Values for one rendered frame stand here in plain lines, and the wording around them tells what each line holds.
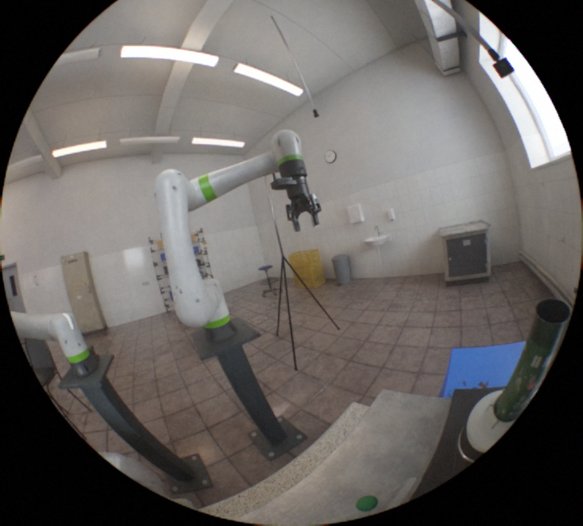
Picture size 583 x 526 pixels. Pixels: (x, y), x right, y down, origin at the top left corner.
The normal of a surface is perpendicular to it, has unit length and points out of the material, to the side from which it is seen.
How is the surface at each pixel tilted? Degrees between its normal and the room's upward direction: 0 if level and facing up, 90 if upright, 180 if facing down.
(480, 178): 90
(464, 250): 90
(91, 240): 90
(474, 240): 90
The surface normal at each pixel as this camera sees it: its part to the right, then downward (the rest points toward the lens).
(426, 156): -0.71, 0.16
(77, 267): 0.67, -0.15
